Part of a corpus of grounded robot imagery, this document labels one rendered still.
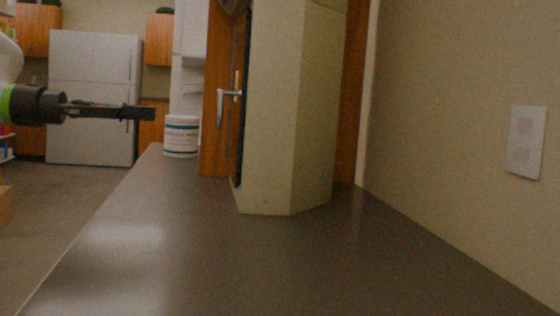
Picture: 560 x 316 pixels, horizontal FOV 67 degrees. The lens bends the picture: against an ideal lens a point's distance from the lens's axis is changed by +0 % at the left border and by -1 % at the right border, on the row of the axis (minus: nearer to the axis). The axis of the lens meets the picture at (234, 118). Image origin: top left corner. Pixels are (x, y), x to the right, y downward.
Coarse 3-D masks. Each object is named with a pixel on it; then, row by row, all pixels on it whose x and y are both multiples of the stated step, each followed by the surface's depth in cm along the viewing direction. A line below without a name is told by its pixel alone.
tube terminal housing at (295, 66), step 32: (256, 0) 88; (288, 0) 89; (320, 0) 94; (256, 32) 89; (288, 32) 90; (320, 32) 95; (256, 64) 90; (288, 64) 90; (320, 64) 97; (256, 96) 90; (288, 96) 91; (320, 96) 98; (256, 128) 91; (288, 128) 91; (320, 128) 100; (256, 160) 91; (288, 160) 92; (320, 160) 101; (256, 192) 92; (288, 192) 92; (320, 192) 103
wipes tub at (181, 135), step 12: (168, 120) 156; (180, 120) 154; (192, 120) 155; (168, 132) 156; (180, 132) 154; (192, 132) 156; (168, 144) 156; (180, 144) 155; (192, 144) 157; (180, 156) 155; (192, 156) 157
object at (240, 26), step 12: (240, 24) 104; (240, 36) 102; (240, 48) 100; (240, 60) 98; (240, 72) 97; (240, 84) 95; (240, 96) 92; (240, 108) 91; (240, 120) 91; (240, 132) 91; (228, 144) 120; (240, 144) 91; (228, 156) 117; (240, 156) 92; (228, 168) 115
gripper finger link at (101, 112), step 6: (72, 108) 86; (78, 108) 87; (84, 108) 88; (90, 108) 88; (96, 108) 88; (102, 108) 88; (108, 108) 89; (114, 108) 89; (72, 114) 86; (78, 114) 87; (84, 114) 88; (90, 114) 88; (96, 114) 88; (102, 114) 89; (108, 114) 89
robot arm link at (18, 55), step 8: (0, 32) 95; (0, 40) 94; (8, 40) 96; (0, 48) 94; (8, 48) 95; (16, 48) 98; (0, 56) 94; (8, 56) 95; (16, 56) 97; (0, 64) 93; (8, 64) 95; (16, 64) 97; (8, 72) 94; (16, 72) 97
